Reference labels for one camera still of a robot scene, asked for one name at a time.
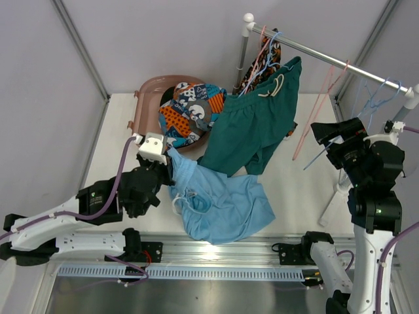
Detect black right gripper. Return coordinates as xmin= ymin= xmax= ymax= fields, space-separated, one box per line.
xmin=311 ymin=116 xmax=372 ymax=186

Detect blue wire hanger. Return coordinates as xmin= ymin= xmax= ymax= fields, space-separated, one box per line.
xmin=237 ymin=31 xmax=294 ymax=97
xmin=303 ymin=136 xmax=342 ymax=171
xmin=350 ymin=78 xmax=402 ymax=128

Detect dark green shorts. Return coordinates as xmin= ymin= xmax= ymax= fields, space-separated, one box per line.
xmin=198 ymin=56 xmax=302 ymax=177

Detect light blue shorts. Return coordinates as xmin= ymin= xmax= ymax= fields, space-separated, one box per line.
xmin=168 ymin=148 xmax=276 ymax=245

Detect colourful patchwork shorts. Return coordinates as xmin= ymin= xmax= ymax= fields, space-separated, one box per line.
xmin=158 ymin=82 xmax=228 ymax=148

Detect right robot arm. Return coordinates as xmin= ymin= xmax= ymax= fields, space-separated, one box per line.
xmin=271 ymin=118 xmax=418 ymax=313

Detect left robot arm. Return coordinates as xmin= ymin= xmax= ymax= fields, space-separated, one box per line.
xmin=1 ymin=156 xmax=174 ymax=266

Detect orange black camouflage shorts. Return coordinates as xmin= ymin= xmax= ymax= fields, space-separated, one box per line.
xmin=232 ymin=28 xmax=283 ymax=96

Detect pink plastic basket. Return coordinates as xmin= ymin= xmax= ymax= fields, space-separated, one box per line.
xmin=128 ymin=75 xmax=204 ymax=135

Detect white metal clothes rack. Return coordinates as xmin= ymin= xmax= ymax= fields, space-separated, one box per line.
xmin=233 ymin=13 xmax=418 ymax=227

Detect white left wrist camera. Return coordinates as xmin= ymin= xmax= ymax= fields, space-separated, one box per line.
xmin=132 ymin=132 xmax=168 ymax=166

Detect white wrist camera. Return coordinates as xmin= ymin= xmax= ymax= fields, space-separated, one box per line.
xmin=363 ymin=120 xmax=405 ymax=146
xmin=132 ymin=132 xmax=168 ymax=166

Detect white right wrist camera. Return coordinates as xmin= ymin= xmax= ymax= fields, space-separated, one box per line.
xmin=363 ymin=120 xmax=405 ymax=146

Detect pink wire hanger on camouflage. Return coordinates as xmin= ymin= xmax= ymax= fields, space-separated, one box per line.
xmin=249 ymin=25 xmax=268 ymax=82

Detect slotted cable duct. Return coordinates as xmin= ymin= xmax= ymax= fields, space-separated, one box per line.
xmin=58 ymin=264 xmax=304 ymax=282

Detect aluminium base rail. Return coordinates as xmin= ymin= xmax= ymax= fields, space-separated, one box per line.
xmin=44 ymin=234 xmax=361 ymax=266

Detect grey frame profile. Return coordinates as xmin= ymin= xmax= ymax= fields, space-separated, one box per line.
xmin=50 ymin=0 xmax=111 ymax=102

